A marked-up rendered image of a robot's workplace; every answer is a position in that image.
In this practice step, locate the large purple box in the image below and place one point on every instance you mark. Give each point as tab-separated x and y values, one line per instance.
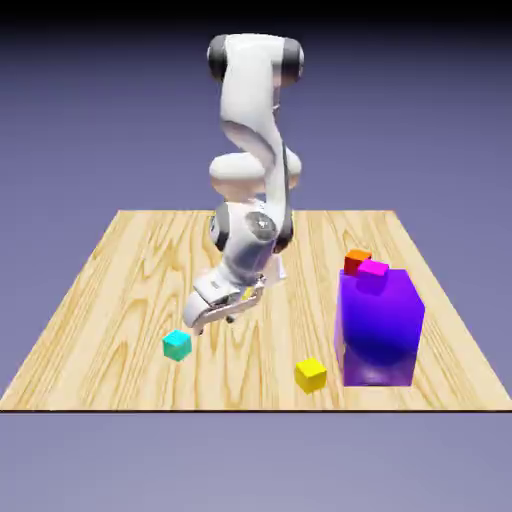
378	328

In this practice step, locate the small yellow cube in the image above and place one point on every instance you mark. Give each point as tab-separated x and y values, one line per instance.
310	375

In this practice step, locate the small magenta cube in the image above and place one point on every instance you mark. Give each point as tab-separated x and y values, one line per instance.
374	268

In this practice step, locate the small orange cube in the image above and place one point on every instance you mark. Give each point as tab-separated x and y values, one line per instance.
354	262

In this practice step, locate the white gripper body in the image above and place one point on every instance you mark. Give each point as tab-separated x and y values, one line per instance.
204	310

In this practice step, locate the small cyan cube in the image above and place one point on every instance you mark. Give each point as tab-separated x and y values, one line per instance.
177	344

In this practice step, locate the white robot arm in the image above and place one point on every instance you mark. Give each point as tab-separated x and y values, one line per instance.
250	120

